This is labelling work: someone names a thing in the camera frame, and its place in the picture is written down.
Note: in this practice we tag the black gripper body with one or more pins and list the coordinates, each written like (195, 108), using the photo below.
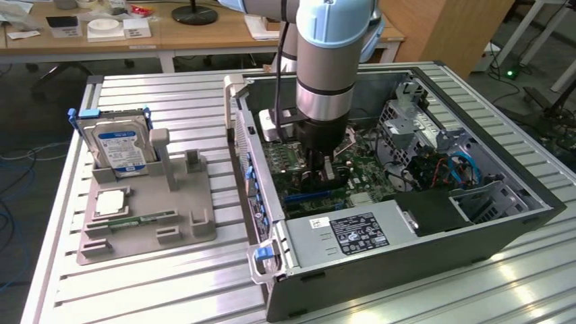
(322, 135)

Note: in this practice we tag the black graphics card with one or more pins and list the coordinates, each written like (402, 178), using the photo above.
(302, 185)

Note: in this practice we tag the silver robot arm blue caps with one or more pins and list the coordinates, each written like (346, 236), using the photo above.
(324, 67)

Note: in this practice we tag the CPU socket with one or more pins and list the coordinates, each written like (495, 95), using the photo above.
(300, 153)

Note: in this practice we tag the metal socket cover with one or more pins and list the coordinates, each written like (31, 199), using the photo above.
(351, 141)

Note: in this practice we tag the green motherboard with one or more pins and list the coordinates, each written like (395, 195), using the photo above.
(368, 175)

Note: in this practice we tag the blue expansion slot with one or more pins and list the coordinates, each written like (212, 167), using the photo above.
(306, 198)

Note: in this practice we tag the metal disk bay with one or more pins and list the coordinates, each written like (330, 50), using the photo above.
(491, 202)
(404, 131)

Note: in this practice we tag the grey power supply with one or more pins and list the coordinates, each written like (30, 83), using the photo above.
(306, 243)

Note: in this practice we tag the black plastic shroud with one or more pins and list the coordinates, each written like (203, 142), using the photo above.
(432, 209)

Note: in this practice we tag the blue case latch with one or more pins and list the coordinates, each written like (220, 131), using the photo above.
(263, 254)

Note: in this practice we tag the white paper stack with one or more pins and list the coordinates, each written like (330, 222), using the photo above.
(259, 30)

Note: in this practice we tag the open black PC case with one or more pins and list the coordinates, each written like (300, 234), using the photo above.
(404, 270)

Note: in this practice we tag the grey parts rack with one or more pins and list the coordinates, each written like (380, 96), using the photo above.
(148, 202)

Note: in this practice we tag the green RAM stick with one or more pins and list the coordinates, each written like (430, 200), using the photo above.
(139, 219)

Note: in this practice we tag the wooden cabinet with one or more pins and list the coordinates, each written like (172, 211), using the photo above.
(459, 33)

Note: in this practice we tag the hard disk in blue caddy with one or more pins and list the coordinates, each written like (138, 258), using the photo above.
(119, 148)

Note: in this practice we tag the black round stand base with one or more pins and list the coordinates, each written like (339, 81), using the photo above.
(195, 15)

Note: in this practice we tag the device with green light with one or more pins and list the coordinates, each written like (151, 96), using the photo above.
(510, 73)

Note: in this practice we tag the silver CPU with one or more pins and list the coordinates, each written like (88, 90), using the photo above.
(110, 202)

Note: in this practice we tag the small white box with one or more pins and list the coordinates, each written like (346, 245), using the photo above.
(136, 28)

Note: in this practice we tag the red packet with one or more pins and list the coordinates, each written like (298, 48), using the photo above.
(139, 11)

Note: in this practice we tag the white round dish box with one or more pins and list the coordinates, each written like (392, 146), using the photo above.
(106, 30)

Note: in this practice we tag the black office chair base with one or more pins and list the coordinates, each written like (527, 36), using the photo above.
(59, 69)

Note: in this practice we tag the white box black lid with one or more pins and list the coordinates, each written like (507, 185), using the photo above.
(66, 27)

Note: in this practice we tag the grey cup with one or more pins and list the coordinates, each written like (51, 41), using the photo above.
(66, 4)

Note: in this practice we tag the white paper note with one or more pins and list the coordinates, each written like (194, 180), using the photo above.
(23, 34)

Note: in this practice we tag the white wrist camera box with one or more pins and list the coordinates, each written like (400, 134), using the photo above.
(270, 125)

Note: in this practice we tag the black intrusion switch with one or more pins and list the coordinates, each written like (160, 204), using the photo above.
(252, 130)

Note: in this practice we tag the wooden desk white frame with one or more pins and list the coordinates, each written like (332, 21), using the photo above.
(203, 33)
(44, 44)

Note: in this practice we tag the white table frame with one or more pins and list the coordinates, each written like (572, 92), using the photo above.
(504, 52)

